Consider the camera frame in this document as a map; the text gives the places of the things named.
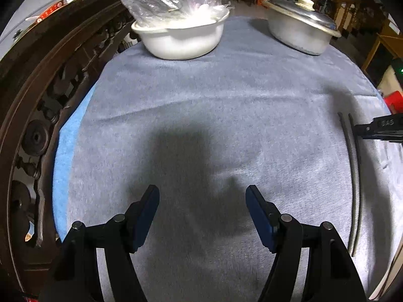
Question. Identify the light wooden table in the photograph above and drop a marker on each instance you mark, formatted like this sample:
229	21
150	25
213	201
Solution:
382	42

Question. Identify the red box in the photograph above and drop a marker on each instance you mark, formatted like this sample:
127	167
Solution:
50	10

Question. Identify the red object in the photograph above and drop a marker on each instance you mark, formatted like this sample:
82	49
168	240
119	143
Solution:
395	100

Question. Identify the clear plastic bag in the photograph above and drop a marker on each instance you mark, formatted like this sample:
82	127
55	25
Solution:
170	0

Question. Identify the carved dark wooden furniture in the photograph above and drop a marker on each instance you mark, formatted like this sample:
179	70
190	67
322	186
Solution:
31	85

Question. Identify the blue cloth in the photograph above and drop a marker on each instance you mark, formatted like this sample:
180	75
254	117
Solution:
63	157

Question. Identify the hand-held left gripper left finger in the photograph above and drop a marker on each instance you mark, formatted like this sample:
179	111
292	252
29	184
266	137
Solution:
144	214

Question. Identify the grey metal pot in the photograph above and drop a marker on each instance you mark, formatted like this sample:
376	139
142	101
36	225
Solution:
296	37

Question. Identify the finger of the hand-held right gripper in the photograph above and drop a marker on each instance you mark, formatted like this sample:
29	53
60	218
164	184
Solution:
384	129

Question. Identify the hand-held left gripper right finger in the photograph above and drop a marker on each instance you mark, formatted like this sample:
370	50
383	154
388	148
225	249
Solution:
261	217

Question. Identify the white ceramic pot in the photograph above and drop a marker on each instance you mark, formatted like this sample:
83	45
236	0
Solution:
179	42

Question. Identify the grey cloth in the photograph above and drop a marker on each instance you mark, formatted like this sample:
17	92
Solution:
220	100

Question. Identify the metal pot lid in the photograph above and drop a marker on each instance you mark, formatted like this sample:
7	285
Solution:
302	11

